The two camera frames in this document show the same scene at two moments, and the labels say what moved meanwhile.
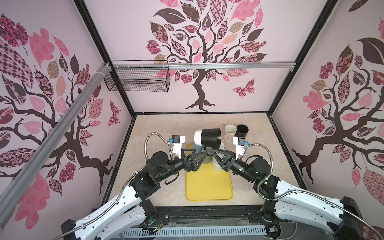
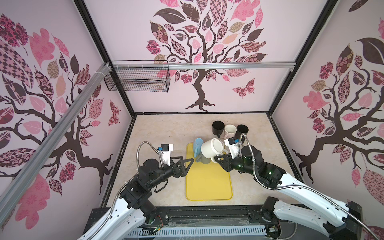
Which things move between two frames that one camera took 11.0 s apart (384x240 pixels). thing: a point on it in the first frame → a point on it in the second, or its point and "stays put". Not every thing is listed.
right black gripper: [229, 161] stays put
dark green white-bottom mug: [208, 137] → [217, 127]
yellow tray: [206, 184] stays put
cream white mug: [215, 165] → [211, 147]
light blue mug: [198, 148] stays put
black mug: [241, 131] stays put
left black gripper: [188, 167] → [182, 172]
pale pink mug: [231, 130] stays put
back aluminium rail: [125, 66] stays put
